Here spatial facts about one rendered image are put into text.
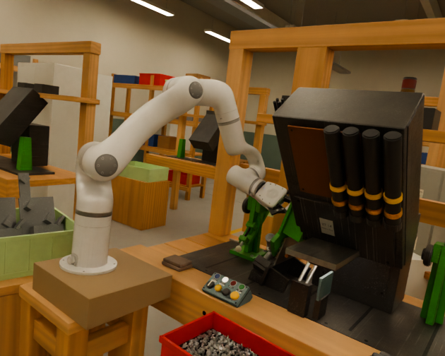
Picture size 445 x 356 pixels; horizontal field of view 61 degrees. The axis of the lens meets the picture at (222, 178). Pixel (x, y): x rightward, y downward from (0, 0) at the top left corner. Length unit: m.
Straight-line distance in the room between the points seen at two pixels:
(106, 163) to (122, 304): 0.44
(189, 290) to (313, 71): 1.05
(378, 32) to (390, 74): 10.05
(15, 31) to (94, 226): 7.35
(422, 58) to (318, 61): 9.97
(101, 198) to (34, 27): 7.50
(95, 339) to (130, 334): 0.14
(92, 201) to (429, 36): 1.32
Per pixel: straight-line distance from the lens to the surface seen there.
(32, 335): 1.53
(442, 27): 1.64
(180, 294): 1.42
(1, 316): 1.71
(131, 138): 1.29
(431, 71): 11.57
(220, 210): 2.00
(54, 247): 1.71
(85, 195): 1.32
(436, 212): 1.68
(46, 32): 8.79
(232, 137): 1.47
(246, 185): 1.52
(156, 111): 1.32
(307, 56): 1.78
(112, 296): 1.23
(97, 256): 1.35
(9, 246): 1.66
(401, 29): 1.67
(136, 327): 1.46
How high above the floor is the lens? 1.48
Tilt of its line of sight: 8 degrees down
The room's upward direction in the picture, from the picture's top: 7 degrees clockwise
